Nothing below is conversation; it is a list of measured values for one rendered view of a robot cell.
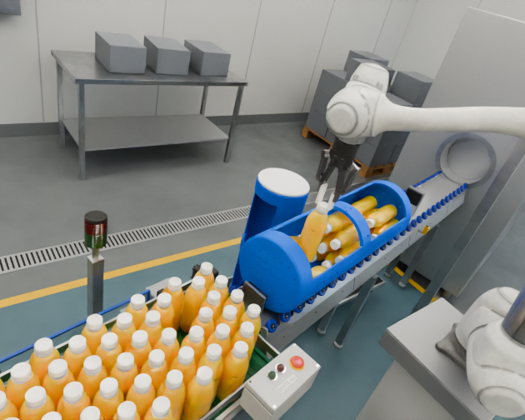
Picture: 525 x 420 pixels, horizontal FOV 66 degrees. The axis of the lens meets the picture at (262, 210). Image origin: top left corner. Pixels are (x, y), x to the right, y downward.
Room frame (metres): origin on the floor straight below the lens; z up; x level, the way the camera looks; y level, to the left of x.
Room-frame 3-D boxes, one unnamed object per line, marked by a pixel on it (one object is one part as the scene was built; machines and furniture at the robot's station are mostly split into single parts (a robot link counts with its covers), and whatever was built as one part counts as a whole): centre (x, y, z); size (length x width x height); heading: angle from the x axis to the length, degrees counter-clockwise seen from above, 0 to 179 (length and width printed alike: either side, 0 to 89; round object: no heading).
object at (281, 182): (1.88, -0.07, 1.03); 0.28 x 0.28 x 0.01
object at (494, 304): (0.97, -0.78, 1.23); 0.18 x 0.16 x 0.22; 163
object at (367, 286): (1.84, -0.71, 0.31); 0.06 x 0.06 x 0.63; 55
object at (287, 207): (1.88, -0.07, 0.59); 0.28 x 0.28 x 0.88
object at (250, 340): (0.80, -0.05, 1.00); 0.07 x 0.07 x 0.19
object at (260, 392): (0.69, -0.17, 1.05); 0.20 x 0.10 x 0.10; 145
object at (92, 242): (0.91, 0.46, 1.18); 0.06 x 0.06 x 0.05
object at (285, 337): (1.88, -0.65, 0.79); 2.17 x 0.29 x 0.34; 145
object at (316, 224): (1.12, -0.18, 1.27); 0.07 x 0.07 x 0.19
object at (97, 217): (0.91, 0.46, 1.18); 0.06 x 0.06 x 0.16
